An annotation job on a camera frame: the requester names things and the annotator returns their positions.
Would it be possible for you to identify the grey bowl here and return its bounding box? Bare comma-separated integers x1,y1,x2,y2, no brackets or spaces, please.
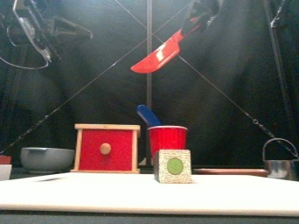
20,146,76,175

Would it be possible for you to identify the white cutting board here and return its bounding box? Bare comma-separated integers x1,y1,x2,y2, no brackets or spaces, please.
0,171,299,218

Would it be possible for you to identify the black slanted stand rod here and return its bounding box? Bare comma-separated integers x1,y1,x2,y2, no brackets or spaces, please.
263,0,299,147

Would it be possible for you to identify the blue plastic utensil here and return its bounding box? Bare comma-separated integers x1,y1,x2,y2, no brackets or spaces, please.
135,104,164,128

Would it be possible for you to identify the grey cable loop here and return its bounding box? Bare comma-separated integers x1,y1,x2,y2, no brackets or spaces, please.
0,17,52,71

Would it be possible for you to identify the red plastic cup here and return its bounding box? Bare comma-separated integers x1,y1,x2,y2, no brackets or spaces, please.
147,125,190,160

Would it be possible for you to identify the brown flat tray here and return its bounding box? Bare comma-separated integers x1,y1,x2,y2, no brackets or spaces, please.
192,168,270,178

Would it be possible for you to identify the metal bucket with handle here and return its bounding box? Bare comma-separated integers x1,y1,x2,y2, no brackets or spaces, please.
262,137,299,182

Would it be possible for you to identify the red toy knife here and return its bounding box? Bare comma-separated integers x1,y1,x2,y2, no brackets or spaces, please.
129,24,202,74

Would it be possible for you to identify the vertical metal frame pole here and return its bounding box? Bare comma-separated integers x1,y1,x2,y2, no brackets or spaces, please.
144,0,155,158

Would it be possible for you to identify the toy sushi roll block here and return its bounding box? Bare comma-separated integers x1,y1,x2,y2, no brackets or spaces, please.
154,149,194,185

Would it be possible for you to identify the red and white container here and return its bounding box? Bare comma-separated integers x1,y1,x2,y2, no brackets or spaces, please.
0,155,13,182

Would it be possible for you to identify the red wooden drawer box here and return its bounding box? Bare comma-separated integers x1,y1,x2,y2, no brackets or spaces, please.
69,122,142,175

